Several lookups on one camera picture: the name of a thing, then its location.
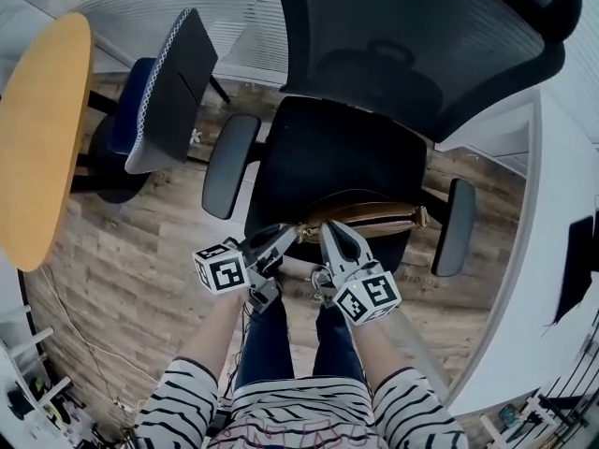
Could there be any white desk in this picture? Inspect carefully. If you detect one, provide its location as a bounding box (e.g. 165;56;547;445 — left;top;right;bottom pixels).
439;86;599;418

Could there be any black wire rack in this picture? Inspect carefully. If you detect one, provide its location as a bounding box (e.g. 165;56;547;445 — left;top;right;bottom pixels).
528;318;599;449

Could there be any black mesh office chair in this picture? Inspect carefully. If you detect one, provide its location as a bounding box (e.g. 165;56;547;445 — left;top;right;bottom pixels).
200;0;584;280

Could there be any person's right forearm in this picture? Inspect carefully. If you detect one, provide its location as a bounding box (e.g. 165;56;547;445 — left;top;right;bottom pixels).
350;306;425;387

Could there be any person's left leg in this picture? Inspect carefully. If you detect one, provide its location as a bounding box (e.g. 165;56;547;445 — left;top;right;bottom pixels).
232;292;296;390

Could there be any black cloth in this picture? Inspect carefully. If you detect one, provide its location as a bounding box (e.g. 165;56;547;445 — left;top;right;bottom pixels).
545;215;598;334

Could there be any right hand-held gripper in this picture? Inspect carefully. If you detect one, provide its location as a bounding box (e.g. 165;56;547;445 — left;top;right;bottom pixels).
319;221;403;327

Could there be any white shelf rack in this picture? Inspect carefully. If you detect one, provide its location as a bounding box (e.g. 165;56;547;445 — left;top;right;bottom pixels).
0;304;79;449

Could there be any grey-backed blue chair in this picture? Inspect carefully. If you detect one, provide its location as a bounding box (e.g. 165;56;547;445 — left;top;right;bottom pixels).
74;7;231;205

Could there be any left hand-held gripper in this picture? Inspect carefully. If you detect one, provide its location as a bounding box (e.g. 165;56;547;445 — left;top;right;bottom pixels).
192;224;303;315

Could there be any person's left forearm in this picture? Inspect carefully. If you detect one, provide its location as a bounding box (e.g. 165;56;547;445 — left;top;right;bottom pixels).
175;290;252;385

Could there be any person's right leg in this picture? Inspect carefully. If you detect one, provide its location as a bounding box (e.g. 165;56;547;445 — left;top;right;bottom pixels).
312;304;367;385

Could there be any person's leg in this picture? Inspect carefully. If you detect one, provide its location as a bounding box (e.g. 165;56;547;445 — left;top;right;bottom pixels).
232;292;296;390
312;304;367;385

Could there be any brown leather handbag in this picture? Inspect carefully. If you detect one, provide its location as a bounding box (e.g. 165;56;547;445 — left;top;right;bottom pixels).
295;189;430;245

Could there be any round wooden table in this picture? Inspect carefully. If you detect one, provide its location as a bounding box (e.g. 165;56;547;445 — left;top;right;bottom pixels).
0;11;118;273

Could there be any striped white shirt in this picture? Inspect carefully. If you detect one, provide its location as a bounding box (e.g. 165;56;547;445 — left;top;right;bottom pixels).
134;356;469;449

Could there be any grey sneaker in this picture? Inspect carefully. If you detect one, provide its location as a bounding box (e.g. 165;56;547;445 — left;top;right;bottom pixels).
308;265;336;308

